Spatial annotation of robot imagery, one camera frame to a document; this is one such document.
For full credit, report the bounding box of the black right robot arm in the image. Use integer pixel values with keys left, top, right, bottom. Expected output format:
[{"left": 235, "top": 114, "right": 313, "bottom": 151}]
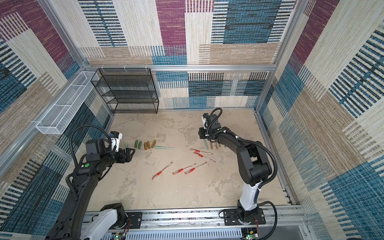
[{"left": 199, "top": 108, "right": 278, "bottom": 223}]

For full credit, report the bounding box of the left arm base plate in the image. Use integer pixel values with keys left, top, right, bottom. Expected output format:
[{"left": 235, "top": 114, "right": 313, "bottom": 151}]
[{"left": 109, "top": 212, "right": 143, "bottom": 231}]

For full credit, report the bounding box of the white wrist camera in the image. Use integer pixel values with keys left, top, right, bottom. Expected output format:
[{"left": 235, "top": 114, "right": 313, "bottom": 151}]
[
  {"left": 110, "top": 131, "right": 123, "bottom": 152},
  {"left": 202, "top": 113, "right": 210, "bottom": 130}
]

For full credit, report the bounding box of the black wire mesh shelf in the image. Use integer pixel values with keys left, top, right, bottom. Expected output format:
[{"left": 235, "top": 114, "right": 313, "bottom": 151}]
[{"left": 91, "top": 68, "right": 159, "bottom": 114}]

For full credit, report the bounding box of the red pen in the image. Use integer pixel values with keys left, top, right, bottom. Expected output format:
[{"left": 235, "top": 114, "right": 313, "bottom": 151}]
[
  {"left": 193, "top": 152, "right": 216, "bottom": 163},
  {"left": 152, "top": 162, "right": 173, "bottom": 180},
  {"left": 190, "top": 149, "right": 213, "bottom": 155},
  {"left": 184, "top": 162, "right": 207, "bottom": 175},
  {"left": 172, "top": 163, "right": 196, "bottom": 175}
]

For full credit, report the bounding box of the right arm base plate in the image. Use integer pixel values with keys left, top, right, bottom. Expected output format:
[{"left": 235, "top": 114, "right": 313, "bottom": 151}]
[{"left": 219, "top": 207, "right": 266, "bottom": 226}]

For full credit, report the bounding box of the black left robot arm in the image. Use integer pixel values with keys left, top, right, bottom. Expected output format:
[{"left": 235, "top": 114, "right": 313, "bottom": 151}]
[{"left": 46, "top": 129, "right": 135, "bottom": 240}]

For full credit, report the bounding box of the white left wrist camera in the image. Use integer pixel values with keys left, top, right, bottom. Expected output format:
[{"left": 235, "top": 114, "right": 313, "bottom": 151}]
[{"left": 110, "top": 131, "right": 123, "bottom": 152}]

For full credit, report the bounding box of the mint highlighter pen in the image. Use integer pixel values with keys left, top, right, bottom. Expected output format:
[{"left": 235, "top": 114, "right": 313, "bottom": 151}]
[
  {"left": 154, "top": 146, "right": 175, "bottom": 150},
  {"left": 204, "top": 139, "right": 209, "bottom": 150}
]

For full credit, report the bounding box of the white wire mesh basket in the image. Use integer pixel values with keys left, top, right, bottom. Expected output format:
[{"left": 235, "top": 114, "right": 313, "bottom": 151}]
[{"left": 36, "top": 71, "right": 95, "bottom": 135}]

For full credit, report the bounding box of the aluminium front rail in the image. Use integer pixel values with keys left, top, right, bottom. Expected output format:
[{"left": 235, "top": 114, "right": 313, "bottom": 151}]
[{"left": 102, "top": 205, "right": 316, "bottom": 240}]

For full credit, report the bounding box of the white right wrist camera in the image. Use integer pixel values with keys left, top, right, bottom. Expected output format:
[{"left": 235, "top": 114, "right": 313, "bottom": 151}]
[{"left": 202, "top": 113, "right": 210, "bottom": 130}]

